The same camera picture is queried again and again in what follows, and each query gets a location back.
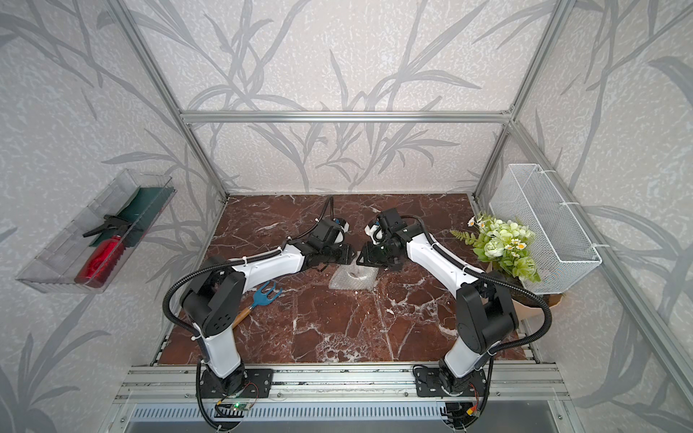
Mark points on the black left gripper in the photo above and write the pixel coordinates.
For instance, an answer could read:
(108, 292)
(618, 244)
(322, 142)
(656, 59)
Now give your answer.
(346, 254)

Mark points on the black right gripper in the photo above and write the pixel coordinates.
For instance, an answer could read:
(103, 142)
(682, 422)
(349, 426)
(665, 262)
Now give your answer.
(368, 260)

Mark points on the clear bubble wrap sheet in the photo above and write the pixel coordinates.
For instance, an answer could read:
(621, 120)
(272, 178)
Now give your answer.
(353, 277)

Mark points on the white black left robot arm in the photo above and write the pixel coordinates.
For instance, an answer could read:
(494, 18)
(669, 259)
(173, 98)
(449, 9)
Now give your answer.
(212, 299)

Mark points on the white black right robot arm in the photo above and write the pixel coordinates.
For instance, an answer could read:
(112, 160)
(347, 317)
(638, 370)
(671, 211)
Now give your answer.
(485, 313)

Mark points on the green white artificial flowers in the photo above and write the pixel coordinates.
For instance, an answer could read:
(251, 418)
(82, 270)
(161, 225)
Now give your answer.
(503, 242)

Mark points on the green circuit board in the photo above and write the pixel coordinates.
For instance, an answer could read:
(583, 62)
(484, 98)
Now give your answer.
(233, 410)

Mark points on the green card in tray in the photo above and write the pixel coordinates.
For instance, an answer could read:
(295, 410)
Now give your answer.
(142, 209)

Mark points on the red black pruning shears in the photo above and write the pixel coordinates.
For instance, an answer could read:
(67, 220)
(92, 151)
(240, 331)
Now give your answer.
(97, 270)

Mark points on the blue garden fork wooden handle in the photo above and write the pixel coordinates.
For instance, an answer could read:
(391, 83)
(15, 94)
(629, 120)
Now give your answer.
(263, 296)

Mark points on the white wire mesh basket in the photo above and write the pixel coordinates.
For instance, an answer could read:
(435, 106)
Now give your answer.
(562, 250)

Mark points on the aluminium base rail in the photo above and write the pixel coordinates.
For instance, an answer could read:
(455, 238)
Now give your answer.
(386, 382)

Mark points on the clear plastic wall tray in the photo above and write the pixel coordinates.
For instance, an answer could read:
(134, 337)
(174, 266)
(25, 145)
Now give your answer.
(89, 252)

